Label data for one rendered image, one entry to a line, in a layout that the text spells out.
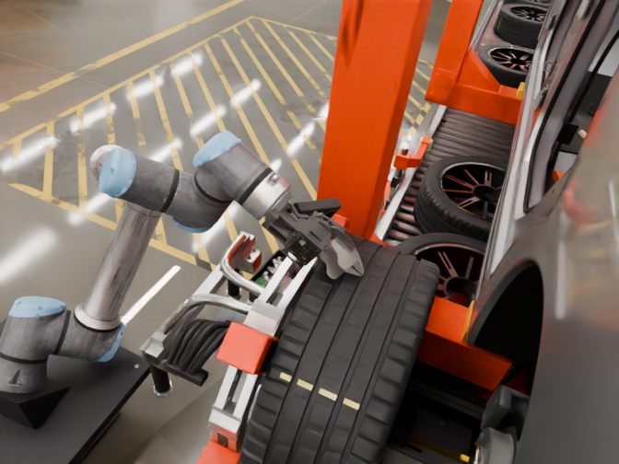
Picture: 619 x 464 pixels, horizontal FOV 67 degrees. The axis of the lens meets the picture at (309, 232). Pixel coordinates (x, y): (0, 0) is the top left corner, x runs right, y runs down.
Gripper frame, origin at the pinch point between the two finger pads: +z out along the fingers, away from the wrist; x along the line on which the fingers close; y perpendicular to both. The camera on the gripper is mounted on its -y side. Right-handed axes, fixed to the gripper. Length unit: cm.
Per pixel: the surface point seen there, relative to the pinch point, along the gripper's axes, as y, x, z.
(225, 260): -5.3, -30.9, -20.6
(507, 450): 5.7, -5.3, 47.2
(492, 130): -271, -51, 58
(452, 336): -40, -30, 47
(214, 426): 27.9, -30.4, -0.8
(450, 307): -52, -30, 44
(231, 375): 21.7, -22.7, -5.0
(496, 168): -179, -35, 55
